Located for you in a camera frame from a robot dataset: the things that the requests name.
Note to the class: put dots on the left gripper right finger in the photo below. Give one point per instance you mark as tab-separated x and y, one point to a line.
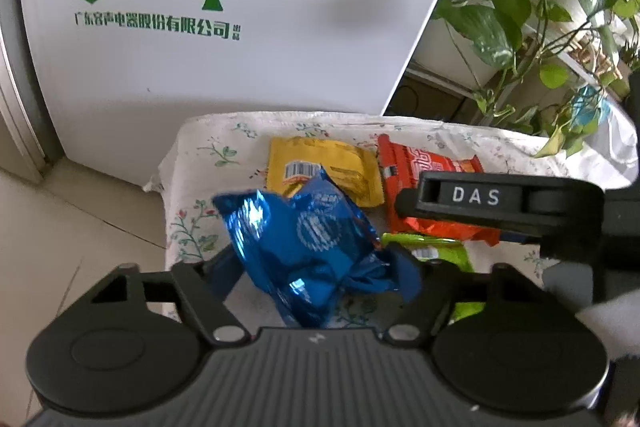
427	301

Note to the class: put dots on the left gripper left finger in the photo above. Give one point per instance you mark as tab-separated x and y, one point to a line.
202	289

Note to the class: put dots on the blue foil snack bag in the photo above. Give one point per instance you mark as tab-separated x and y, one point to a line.
306	251

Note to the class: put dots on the green snack packet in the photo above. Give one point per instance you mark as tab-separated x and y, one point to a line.
446	256

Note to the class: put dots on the floral tablecloth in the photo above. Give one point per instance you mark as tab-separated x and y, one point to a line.
227	153

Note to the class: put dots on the white metal plant stand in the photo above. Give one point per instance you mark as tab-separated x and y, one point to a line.
585	63

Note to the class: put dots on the yellow snack packet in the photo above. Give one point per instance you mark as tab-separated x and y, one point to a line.
294	161

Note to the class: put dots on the pothos plant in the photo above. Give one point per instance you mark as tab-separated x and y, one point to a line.
540	6

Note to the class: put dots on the white refrigerator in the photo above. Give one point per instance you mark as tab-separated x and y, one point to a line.
119	77

